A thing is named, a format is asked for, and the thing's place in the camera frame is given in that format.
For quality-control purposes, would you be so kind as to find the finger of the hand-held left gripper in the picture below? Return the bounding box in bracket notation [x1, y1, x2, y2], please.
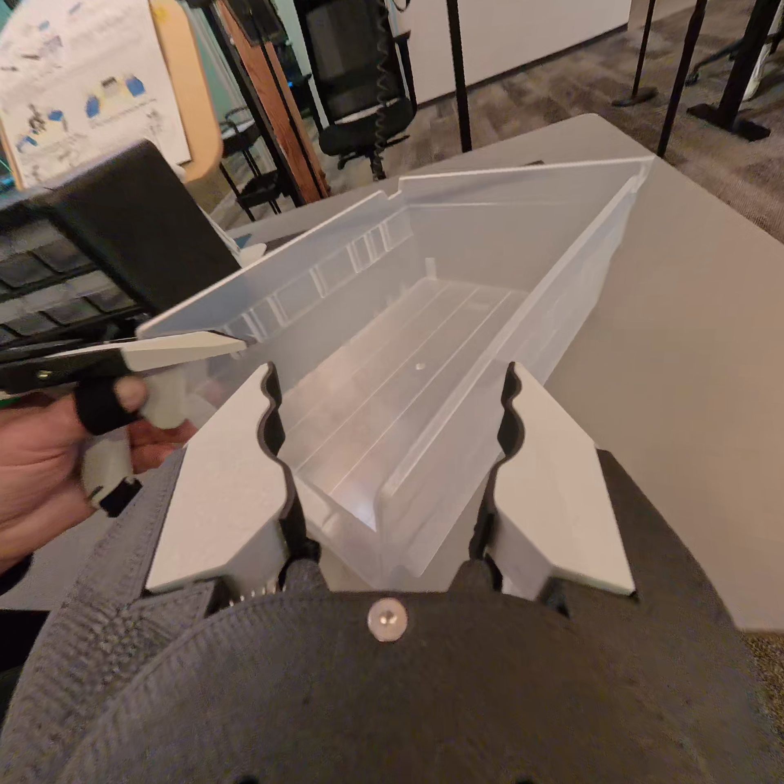
[119, 330, 249, 372]

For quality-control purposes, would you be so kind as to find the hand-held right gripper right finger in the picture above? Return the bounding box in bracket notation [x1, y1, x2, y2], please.
[470, 360, 637, 600]

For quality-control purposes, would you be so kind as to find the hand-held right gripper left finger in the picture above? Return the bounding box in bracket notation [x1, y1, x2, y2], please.
[145, 361, 308, 596]

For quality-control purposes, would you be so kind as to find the black drawer cabinet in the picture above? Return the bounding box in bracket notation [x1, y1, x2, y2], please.
[0, 140, 243, 363]

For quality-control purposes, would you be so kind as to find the large clear plastic bin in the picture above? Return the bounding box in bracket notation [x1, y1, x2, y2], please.
[136, 156, 656, 579]

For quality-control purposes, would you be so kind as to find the bank of small clear drawers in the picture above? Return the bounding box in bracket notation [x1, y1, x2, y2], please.
[0, 236, 145, 347]

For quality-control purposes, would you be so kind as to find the person's left hand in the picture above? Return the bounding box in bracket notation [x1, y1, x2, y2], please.
[0, 375, 198, 573]

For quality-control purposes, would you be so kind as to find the white printed instruction sheet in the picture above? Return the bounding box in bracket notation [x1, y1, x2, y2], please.
[0, 0, 192, 187]

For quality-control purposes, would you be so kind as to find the black mesh office chair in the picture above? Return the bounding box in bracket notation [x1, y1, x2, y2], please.
[294, 0, 419, 181]

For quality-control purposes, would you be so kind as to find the black pole stand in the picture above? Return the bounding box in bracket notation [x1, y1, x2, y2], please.
[612, 0, 659, 108]
[657, 0, 709, 158]
[446, 0, 474, 154]

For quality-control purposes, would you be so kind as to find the black flat-base stand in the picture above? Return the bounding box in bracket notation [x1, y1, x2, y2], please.
[686, 0, 773, 143]

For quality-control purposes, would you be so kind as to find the black wire rack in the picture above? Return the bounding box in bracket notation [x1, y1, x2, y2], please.
[217, 105, 289, 223]

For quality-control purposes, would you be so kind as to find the brown wooden post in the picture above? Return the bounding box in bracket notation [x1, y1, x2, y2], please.
[217, 0, 333, 206]

